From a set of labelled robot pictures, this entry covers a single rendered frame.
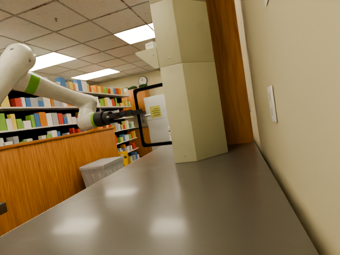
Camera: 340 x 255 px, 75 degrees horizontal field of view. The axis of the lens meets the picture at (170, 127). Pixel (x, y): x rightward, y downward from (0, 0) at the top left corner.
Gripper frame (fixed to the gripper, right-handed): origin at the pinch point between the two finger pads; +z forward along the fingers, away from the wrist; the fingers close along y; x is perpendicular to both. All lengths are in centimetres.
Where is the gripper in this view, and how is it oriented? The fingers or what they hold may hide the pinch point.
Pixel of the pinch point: (135, 112)
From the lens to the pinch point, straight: 128.8
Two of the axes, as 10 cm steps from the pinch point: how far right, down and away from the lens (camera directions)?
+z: 9.4, -1.5, -3.1
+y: 2.9, -1.0, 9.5
